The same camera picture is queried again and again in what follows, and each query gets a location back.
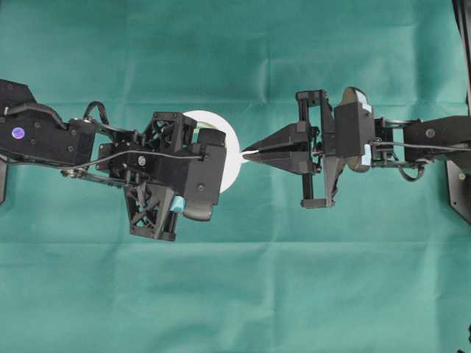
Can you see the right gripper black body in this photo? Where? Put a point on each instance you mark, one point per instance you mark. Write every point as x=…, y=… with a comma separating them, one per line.
x=322, y=146

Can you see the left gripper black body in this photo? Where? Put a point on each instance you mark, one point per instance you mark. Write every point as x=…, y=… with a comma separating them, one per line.
x=153, y=166

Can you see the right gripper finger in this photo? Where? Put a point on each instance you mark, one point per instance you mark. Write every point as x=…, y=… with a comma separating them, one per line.
x=296, y=162
x=289, y=135

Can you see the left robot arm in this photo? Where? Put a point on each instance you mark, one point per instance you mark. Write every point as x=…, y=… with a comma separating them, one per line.
x=90, y=148

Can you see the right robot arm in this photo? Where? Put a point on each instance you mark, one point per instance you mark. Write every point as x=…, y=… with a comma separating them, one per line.
x=401, y=144

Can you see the green table cloth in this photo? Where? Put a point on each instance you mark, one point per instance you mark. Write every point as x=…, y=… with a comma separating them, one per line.
x=387, y=269

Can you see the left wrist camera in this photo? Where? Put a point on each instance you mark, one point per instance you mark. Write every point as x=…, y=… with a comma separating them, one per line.
x=204, y=178

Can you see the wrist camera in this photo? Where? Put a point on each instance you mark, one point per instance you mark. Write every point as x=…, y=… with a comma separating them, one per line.
x=204, y=178
x=355, y=129

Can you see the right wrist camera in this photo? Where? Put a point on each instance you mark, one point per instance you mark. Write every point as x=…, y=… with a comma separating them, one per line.
x=355, y=129

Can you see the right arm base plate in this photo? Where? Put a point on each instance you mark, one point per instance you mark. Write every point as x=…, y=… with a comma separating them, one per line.
x=458, y=181

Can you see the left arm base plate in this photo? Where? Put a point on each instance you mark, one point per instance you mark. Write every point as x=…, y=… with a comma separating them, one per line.
x=3, y=178

